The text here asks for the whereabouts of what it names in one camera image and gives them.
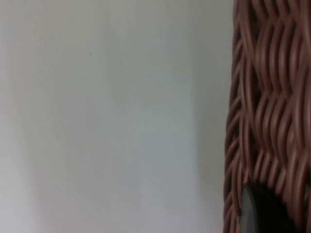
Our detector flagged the dark brown wicker basket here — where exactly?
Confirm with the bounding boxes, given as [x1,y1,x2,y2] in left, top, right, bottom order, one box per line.
[223,0,311,233]

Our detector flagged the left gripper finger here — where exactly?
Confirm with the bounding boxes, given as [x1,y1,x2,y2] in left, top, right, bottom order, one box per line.
[239,184,296,233]

